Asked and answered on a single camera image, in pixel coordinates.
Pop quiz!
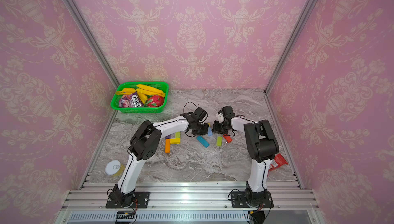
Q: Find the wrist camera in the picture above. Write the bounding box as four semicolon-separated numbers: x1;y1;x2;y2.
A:
216;106;236;122
191;107;208;122

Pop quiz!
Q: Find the teal block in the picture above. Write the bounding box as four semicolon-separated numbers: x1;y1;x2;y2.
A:
197;136;209;148

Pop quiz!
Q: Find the red snack bag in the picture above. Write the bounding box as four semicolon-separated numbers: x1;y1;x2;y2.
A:
269;153;288;171

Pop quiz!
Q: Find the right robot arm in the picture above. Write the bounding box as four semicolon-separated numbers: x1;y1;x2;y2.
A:
212;116;280;208

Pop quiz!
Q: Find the purple snack packet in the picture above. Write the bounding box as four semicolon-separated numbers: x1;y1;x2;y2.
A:
119;92;143;108

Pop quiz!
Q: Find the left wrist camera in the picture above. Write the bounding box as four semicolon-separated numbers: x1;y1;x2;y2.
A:
191;107;208;122

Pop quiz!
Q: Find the aluminium mounting rail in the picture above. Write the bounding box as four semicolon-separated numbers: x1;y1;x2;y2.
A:
56;181;324;224

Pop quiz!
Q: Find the light blue block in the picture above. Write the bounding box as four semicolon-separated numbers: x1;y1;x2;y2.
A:
208;127;213;137

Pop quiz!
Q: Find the yellow banana bunch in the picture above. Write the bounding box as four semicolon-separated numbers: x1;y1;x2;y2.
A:
115;84;166;104

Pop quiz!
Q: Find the green plastic basket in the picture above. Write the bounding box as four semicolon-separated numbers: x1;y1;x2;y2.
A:
110;81;169;113

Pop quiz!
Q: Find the red dragon fruit toy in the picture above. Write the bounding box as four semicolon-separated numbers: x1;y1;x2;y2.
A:
144;95;165;108

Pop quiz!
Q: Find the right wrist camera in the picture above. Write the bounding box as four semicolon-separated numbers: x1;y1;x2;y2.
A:
216;106;236;122

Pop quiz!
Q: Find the red block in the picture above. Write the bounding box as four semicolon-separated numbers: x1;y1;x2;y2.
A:
223;135;233;144

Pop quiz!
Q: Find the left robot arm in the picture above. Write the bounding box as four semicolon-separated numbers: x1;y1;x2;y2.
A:
106;114;209;210

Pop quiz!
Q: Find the orange block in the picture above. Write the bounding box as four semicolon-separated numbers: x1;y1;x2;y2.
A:
165;139;171;153

